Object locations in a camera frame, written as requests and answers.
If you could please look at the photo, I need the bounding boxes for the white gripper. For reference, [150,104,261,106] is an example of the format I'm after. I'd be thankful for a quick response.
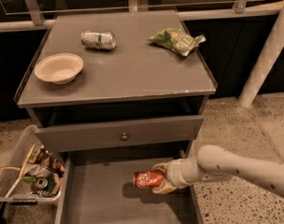
[151,159,191,194]

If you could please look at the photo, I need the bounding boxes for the red coke can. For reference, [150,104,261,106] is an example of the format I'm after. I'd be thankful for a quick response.
[133,170,164,189]

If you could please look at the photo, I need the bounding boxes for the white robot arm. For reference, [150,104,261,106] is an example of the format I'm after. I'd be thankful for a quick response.
[152,145,284,198]

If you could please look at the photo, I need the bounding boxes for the round metal drawer knob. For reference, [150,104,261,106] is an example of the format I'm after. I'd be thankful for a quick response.
[121,133,129,141]

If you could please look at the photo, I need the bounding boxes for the open grey middle drawer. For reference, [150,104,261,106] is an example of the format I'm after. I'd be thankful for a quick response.
[55,143,203,224]

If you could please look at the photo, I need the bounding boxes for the grey drawer cabinet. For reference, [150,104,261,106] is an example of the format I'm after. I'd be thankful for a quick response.
[14,10,218,154]

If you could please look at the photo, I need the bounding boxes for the grey top drawer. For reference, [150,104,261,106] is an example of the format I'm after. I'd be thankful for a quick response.
[35,115,203,152]

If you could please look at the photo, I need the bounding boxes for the crushed can in bin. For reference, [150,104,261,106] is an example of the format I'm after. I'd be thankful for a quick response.
[33,177,49,190]

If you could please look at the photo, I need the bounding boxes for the green white soda can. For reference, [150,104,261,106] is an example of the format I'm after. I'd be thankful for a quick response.
[80,31,116,50]

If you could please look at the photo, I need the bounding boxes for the crumpled snack wrappers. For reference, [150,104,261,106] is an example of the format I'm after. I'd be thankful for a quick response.
[1,144,65,197]

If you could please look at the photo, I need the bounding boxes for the green chip bag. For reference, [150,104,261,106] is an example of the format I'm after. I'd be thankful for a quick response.
[149,28,206,57]

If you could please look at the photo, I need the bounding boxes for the white paper bowl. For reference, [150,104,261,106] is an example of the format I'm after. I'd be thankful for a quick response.
[35,53,84,85]

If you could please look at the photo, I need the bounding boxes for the metal railing with glass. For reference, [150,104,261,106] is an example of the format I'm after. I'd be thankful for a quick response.
[0,0,284,33]

